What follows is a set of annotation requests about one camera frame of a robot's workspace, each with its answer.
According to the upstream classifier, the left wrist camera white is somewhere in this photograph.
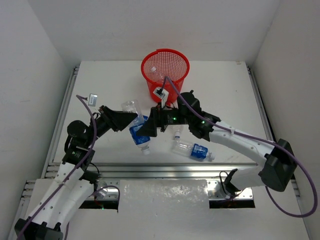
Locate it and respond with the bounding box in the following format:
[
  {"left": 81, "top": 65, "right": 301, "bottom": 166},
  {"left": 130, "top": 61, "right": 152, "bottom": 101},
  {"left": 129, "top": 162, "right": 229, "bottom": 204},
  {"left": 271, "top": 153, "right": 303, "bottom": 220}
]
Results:
[{"left": 87, "top": 93, "right": 98, "bottom": 107}]

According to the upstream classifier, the blue label bottle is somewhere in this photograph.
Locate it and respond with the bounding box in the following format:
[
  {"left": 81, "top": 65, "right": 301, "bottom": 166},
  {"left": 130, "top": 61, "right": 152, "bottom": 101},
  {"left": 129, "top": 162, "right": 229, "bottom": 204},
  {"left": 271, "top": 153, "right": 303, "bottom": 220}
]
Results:
[
  {"left": 171, "top": 139, "right": 216, "bottom": 162},
  {"left": 129, "top": 115, "right": 151, "bottom": 155},
  {"left": 121, "top": 99, "right": 145, "bottom": 128}
]

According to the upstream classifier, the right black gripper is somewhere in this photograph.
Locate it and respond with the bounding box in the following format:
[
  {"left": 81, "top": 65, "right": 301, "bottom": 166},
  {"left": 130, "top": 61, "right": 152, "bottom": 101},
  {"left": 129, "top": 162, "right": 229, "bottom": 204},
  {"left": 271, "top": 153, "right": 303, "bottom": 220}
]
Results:
[{"left": 136, "top": 101, "right": 191, "bottom": 137}]

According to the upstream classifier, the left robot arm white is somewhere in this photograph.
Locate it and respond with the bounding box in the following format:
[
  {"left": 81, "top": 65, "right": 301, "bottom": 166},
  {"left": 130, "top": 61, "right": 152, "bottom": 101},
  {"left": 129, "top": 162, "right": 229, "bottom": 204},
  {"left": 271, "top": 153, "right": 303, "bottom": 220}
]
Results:
[{"left": 14, "top": 106, "right": 138, "bottom": 240}]

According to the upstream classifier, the clear bottle white cap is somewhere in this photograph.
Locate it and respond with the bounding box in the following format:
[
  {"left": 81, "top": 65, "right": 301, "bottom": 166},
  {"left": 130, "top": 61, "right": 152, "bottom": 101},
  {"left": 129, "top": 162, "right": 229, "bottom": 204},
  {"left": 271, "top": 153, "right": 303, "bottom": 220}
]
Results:
[{"left": 150, "top": 66, "right": 166, "bottom": 85}]

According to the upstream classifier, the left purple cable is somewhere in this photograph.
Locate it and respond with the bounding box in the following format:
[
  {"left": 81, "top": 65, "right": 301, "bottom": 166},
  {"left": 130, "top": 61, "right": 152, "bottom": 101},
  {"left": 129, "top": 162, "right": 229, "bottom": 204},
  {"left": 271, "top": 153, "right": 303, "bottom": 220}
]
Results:
[{"left": 17, "top": 94, "right": 121, "bottom": 238}]

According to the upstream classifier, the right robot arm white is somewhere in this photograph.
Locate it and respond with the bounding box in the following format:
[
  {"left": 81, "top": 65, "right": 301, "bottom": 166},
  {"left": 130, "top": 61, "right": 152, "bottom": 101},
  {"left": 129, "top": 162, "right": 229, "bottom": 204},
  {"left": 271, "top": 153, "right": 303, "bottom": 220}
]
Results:
[{"left": 137, "top": 91, "right": 297, "bottom": 196}]

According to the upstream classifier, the red mesh plastic bin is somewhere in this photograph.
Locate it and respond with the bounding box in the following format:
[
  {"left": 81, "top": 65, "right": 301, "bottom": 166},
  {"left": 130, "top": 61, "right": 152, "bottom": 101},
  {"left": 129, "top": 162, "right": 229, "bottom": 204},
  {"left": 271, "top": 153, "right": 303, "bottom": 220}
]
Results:
[{"left": 140, "top": 48, "right": 190, "bottom": 103}]

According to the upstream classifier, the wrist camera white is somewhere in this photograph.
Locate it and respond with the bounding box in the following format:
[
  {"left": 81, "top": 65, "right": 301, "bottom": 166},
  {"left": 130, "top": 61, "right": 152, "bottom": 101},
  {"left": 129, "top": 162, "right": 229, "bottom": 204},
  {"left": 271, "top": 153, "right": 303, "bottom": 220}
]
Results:
[
  {"left": 87, "top": 93, "right": 98, "bottom": 107},
  {"left": 153, "top": 87, "right": 169, "bottom": 108}
]

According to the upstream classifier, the clear crushed bottle blue cap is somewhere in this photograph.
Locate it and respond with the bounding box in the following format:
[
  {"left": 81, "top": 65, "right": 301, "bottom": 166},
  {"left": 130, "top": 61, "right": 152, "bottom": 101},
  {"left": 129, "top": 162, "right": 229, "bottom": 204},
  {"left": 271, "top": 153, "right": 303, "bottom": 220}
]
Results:
[{"left": 172, "top": 125, "right": 184, "bottom": 139}]

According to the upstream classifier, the purple cable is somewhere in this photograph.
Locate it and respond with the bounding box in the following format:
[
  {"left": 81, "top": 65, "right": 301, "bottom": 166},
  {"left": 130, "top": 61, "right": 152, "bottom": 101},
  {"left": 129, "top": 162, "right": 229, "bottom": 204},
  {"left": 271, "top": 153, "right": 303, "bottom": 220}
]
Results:
[
  {"left": 17, "top": 94, "right": 121, "bottom": 238},
  {"left": 163, "top": 76, "right": 317, "bottom": 218}
]

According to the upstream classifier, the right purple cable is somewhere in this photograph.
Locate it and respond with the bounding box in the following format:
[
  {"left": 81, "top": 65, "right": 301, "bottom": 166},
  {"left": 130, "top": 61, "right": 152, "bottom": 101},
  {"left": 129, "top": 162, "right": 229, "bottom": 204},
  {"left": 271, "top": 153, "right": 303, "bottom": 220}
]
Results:
[{"left": 163, "top": 76, "right": 317, "bottom": 218}]

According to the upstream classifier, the aluminium rail frame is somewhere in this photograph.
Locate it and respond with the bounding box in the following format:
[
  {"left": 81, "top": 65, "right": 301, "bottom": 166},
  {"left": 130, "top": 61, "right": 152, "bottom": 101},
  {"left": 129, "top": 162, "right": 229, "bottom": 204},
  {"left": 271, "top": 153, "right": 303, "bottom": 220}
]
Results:
[{"left": 19, "top": 63, "right": 301, "bottom": 208}]

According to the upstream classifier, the white foam front panel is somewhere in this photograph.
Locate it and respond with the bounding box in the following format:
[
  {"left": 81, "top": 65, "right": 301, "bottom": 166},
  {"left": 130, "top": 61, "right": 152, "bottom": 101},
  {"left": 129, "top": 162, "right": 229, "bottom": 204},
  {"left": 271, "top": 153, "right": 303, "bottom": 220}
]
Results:
[{"left": 67, "top": 179, "right": 308, "bottom": 240}]

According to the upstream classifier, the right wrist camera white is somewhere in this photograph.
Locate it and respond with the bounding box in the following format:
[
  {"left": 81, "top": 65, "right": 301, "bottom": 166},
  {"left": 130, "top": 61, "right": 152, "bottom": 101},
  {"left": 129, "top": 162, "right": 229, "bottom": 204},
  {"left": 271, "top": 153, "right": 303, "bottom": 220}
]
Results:
[{"left": 153, "top": 87, "right": 169, "bottom": 108}]

